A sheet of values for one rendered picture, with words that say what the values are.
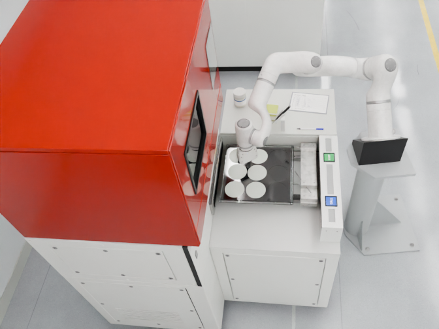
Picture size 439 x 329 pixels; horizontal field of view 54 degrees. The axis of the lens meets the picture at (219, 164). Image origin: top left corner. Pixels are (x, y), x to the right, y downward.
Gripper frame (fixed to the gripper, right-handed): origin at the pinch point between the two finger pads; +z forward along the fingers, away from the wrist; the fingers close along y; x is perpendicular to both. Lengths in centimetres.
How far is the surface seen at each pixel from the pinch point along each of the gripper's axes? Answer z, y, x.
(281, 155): 2.5, 19.2, -2.0
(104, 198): -63, -67, -33
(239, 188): 2.3, -10.4, -10.4
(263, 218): 10.3, -5.8, -27.2
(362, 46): 93, 185, 135
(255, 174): 2.4, 0.8, -6.3
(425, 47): 93, 231, 103
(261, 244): 10.3, -13.5, -39.5
